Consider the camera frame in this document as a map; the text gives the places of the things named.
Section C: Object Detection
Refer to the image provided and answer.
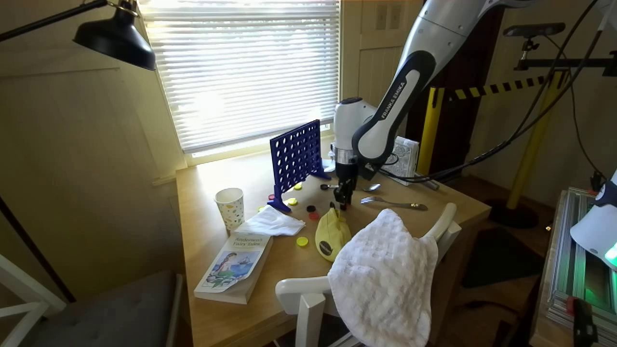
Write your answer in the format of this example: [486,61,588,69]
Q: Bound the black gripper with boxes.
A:
[331,159,360,211]

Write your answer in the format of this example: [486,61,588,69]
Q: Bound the white patterned tissue box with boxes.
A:
[383,132,420,181]

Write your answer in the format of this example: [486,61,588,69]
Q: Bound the white paper cup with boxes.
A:
[214,186,247,236]

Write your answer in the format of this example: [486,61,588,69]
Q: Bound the yellow black striped tape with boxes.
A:
[441,73,555,103]

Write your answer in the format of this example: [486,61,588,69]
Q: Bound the grey marker pen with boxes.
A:
[383,171,445,192]

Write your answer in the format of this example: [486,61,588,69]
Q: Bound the black floor lamp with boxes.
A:
[0,0,158,304]

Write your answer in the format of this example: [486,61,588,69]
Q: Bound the stacked framed panels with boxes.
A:
[528,184,617,347]

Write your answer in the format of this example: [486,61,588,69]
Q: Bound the white wooden chair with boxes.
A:
[0,252,65,347]
[274,200,463,347]

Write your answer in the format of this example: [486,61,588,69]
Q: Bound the white panel door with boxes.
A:
[339,0,422,107]

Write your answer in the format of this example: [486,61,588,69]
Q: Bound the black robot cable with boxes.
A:
[364,0,605,184]

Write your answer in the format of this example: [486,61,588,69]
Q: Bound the white window blinds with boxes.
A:
[137,0,343,155]

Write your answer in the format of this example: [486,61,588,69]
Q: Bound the white crumpled napkin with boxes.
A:
[233,204,306,238]

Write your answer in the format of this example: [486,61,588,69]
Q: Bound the grey seat cushion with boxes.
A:
[25,267,185,347]

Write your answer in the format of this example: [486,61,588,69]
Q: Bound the silver metal spoon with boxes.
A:
[358,194,430,211]
[320,181,383,194]

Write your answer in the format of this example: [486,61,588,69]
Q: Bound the yellow post with base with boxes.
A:
[490,69,567,229]

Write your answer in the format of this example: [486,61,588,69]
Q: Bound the yellow banana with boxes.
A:
[312,200,355,263]

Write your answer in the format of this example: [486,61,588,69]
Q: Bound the black camera on stand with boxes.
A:
[501,21,617,78]

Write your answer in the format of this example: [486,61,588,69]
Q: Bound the blue plastic gameboard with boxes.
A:
[266,117,329,217]

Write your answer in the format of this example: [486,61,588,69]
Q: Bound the illustrated paperback book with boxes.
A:
[193,233,274,306]

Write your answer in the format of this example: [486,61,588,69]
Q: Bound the white quilted towel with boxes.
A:
[326,208,439,347]

